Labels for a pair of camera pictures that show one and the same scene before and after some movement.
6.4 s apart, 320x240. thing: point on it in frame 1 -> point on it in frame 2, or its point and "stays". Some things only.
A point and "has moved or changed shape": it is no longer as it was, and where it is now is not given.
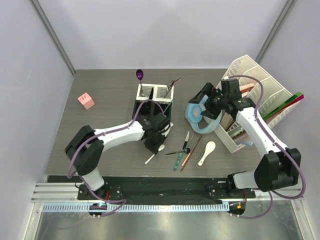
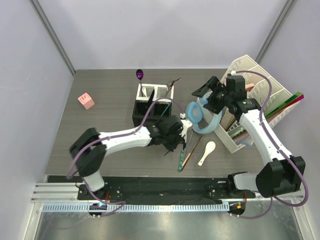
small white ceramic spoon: x=160 y=148 -> x=144 y=91
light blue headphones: x=193 y=115 stays
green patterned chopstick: x=178 y=160 has moved or changed shape
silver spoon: x=142 y=93 stays
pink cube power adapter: x=86 y=100 stays
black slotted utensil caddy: x=152 y=108 stays
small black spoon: x=186 y=151 -> x=172 y=150
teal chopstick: x=166 y=109 stays
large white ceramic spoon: x=210 y=147 stays
